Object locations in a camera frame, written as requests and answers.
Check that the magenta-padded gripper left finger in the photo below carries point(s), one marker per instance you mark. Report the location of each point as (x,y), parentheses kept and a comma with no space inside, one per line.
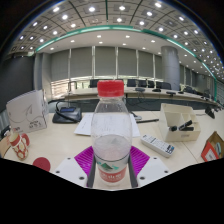
(71,169)

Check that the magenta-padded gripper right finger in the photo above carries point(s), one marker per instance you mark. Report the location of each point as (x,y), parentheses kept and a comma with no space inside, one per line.
(150,169)

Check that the clear red-capped water bottle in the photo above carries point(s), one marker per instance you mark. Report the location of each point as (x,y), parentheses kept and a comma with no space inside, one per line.
(111,133)

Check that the white remote control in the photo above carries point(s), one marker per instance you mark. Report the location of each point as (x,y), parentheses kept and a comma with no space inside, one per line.
(158,145)

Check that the flat round red coaster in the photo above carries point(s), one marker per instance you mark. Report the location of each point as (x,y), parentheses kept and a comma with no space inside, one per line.
(42,164)

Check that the white printed paper sheet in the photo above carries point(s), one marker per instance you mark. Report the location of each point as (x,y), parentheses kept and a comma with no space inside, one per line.
(83,126)

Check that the black pen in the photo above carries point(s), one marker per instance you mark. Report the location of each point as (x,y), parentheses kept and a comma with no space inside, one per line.
(148,120)

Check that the open white cardboard box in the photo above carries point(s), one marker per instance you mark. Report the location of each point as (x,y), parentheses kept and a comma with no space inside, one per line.
(180,130)

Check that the red flower-print mug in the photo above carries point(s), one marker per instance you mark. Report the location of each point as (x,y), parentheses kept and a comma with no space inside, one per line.
(19,146)

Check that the small red cardboard carton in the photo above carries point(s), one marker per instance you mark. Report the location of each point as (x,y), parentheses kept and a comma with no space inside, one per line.
(211,150)

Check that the white copy paper carton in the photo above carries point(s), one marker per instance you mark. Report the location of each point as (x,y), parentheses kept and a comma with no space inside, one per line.
(26,111)

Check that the row of black office chairs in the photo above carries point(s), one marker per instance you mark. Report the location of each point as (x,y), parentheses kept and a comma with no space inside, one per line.
(141,83)

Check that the recessed ceiling lights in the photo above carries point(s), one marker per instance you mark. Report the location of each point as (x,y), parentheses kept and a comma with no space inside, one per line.
(91,9)

